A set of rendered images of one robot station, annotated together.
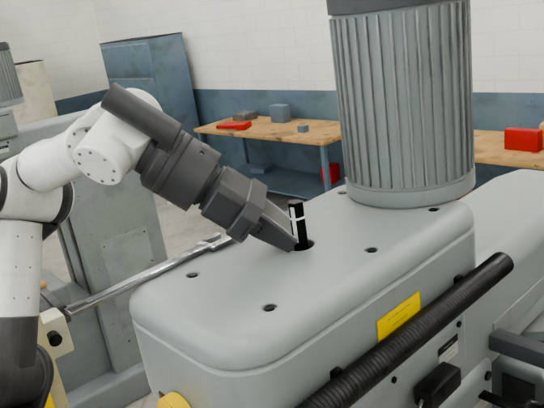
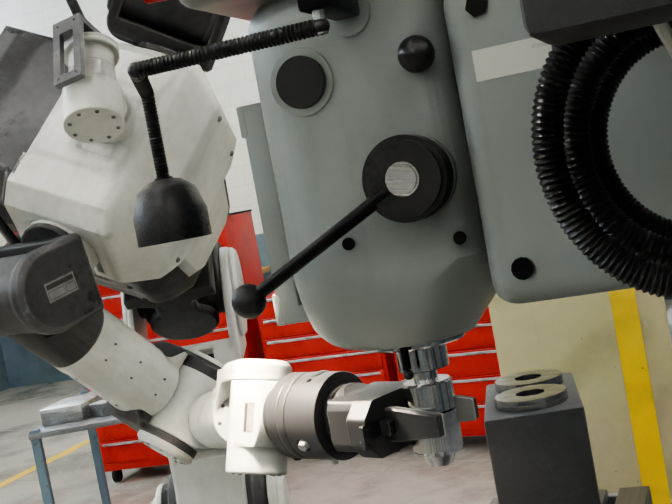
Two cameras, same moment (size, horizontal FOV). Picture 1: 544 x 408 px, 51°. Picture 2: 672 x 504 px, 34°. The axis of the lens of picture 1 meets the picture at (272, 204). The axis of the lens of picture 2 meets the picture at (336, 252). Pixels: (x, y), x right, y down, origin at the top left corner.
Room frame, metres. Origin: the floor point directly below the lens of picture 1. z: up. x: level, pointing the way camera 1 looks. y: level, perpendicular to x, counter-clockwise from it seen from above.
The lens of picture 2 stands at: (0.14, -0.87, 1.45)
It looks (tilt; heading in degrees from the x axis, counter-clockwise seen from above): 3 degrees down; 60
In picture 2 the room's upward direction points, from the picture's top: 11 degrees counter-clockwise
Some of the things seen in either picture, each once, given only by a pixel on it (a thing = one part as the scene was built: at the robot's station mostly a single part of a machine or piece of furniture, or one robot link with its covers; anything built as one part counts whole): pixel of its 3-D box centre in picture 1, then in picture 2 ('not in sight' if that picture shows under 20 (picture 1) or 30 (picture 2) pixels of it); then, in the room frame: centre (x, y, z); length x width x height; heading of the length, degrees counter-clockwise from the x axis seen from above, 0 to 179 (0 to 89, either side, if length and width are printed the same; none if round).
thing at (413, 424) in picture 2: not in sight; (412, 425); (0.66, -0.04, 1.23); 0.06 x 0.02 x 0.03; 108
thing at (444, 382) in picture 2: not in sight; (427, 385); (0.69, -0.03, 1.26); 0.05 x 0.05 x 0.01
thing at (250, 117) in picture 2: not in sight; (283, 212); (0.62, 0.06, 1.45); 0.04 x 0.04 x 0.21; 40
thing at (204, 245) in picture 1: (155, 270); not in sight; (0.67, 0.16, 1.89); 0.24 x 0.04 x 0.01; 131
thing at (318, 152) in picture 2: not in sight; (391, 164); (0.70, -0.03, 1.47); 0.21 x 0.19 x 0.32; 40
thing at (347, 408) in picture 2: not in sight; (358, 417); (0.67, 0.06, 1.23); 0.13 x 0.12 x 0.10; 19
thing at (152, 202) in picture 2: not in sight; (169, 209); (0.54, 0.12, 1.47); 0.07 x 0.07 x 0.06
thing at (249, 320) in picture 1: (315, 292); not in sight; (0.70, -0.04, 1.81); 0.47 x 0.26 x 0.16; 130
